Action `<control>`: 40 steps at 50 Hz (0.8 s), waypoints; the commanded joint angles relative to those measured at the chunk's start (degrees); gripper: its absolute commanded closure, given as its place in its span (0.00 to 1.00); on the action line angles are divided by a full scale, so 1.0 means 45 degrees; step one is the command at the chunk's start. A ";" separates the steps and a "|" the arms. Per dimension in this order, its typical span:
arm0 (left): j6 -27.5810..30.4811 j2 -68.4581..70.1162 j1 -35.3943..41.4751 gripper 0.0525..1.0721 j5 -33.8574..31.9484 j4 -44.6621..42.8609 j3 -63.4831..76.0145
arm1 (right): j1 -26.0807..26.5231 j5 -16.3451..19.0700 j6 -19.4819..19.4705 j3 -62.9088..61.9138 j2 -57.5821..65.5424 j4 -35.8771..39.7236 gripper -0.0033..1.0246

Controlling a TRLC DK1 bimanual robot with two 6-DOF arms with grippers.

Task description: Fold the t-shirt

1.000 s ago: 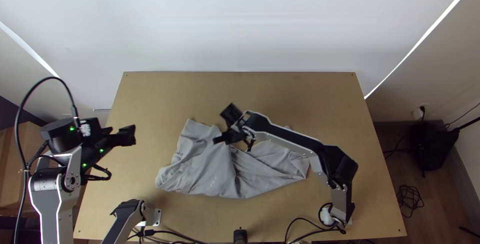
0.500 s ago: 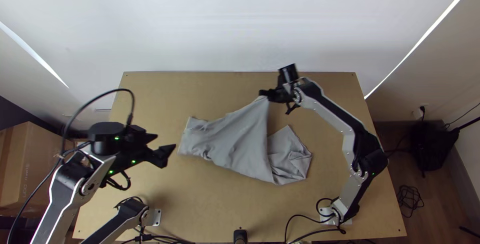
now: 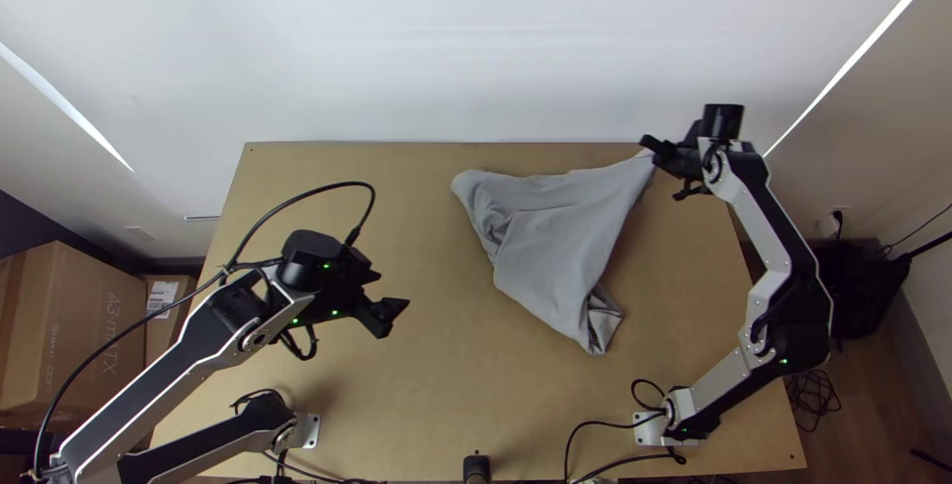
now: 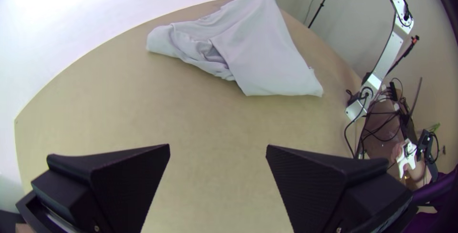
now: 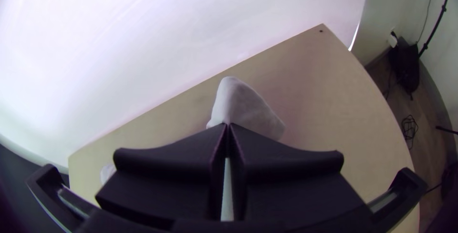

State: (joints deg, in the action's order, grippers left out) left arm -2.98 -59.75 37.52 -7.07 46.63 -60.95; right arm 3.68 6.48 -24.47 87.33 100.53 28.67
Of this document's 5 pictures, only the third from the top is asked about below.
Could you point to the black wall plug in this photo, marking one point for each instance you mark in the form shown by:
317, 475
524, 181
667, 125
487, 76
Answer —
839, 218

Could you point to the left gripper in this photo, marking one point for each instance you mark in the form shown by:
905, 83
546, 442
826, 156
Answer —
379, 313

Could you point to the large cardboard box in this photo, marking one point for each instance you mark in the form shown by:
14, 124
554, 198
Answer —
67, 328

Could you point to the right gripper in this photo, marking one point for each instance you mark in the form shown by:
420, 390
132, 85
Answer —
686, 158

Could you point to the grey t-shirt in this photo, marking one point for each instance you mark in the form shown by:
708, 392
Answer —
550, 238

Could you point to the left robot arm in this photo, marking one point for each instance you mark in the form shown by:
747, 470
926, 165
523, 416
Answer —
186, 343

